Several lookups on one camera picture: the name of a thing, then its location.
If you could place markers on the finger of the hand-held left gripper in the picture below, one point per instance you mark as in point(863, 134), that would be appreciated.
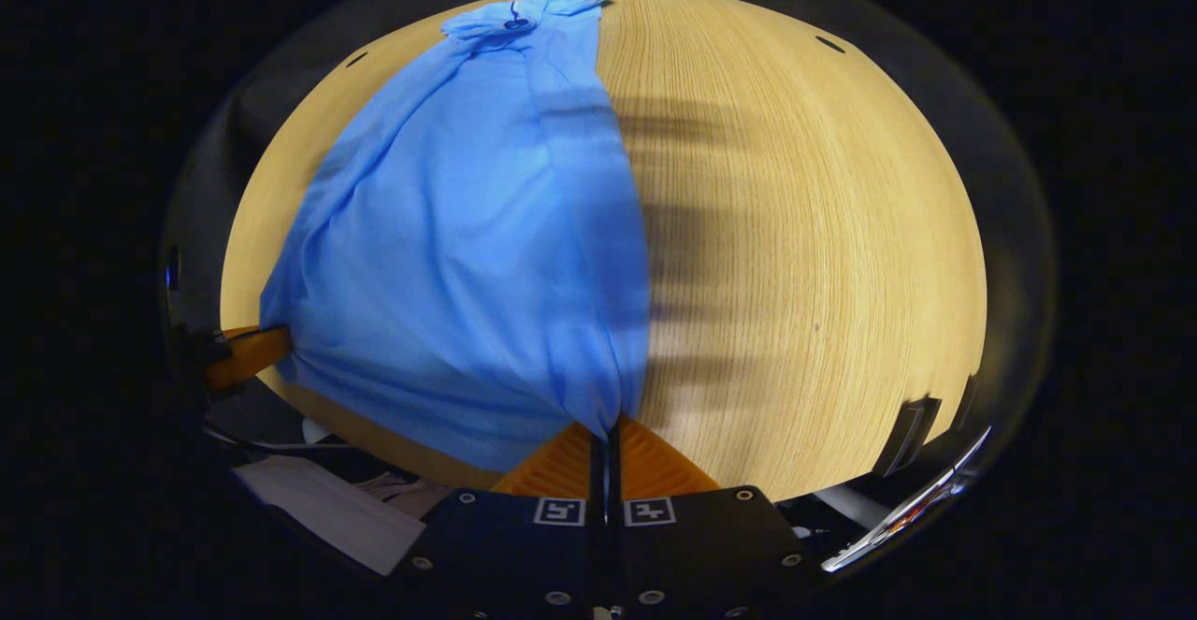
point(248, 353)

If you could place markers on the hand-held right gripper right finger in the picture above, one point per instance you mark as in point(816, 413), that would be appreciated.
point(701, 545)

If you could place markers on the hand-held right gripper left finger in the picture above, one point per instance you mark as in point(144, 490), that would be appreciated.
point(524, 545)

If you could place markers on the light blue T-shirt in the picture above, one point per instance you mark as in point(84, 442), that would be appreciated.
point(449, 255)

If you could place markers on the white sheet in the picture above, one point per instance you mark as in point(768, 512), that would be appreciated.
point(327, 508)

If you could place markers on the shiny metal bar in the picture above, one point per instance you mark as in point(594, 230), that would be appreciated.
point(898, 517)

